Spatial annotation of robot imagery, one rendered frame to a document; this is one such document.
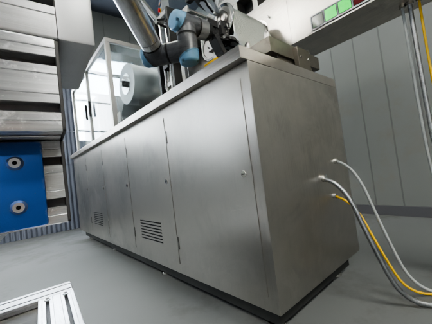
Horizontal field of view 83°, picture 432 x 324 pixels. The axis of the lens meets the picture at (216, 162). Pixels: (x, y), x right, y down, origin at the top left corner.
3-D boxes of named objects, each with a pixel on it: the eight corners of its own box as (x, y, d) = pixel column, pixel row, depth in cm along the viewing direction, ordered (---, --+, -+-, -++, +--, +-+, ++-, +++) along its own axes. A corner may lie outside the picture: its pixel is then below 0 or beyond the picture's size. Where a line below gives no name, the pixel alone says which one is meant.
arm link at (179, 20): (168, 36, 91) (166, 15, 92) (192, 44, 98) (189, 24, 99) (179, 25, 85) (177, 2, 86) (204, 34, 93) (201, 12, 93)
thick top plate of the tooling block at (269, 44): (240, 67, 104) (238, 53, 105) (290, 81, 131) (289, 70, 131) (270, 50, 92) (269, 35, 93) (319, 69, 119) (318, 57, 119)
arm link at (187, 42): (175, 71, 97) (171, 44, 97) (202, 65, 95) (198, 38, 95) (168, 63, 89) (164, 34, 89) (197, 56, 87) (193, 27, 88)
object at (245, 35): (238, 63, 110) (233, 23, 111) (269, 72, 126) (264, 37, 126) (238, 62, 110) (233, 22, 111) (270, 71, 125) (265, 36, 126)
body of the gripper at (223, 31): (231, 23, 104) (209, 13, 96) (233, 42, 104) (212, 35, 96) (219, 32, 110) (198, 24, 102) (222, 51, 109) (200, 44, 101)
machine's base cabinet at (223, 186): (80, 239, 258) (72, 159, 262) (138, 224, 301) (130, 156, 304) (284, 353, 69) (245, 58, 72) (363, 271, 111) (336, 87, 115)
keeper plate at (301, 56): (296, 73, 103) (292, 48, 103) (307, 77, 110) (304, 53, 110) (301, 71, 101) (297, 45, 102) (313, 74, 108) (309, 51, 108)
